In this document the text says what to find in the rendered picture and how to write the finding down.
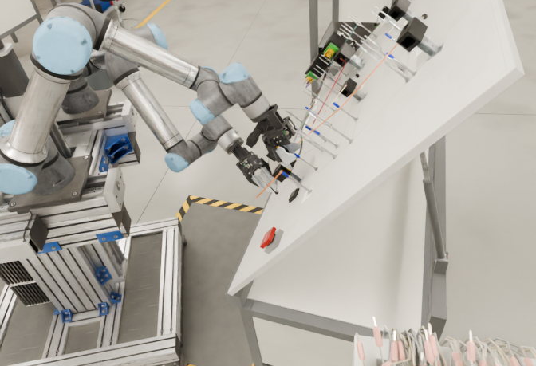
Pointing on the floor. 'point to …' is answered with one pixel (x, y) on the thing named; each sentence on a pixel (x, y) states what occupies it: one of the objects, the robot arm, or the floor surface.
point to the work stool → (114, 1)
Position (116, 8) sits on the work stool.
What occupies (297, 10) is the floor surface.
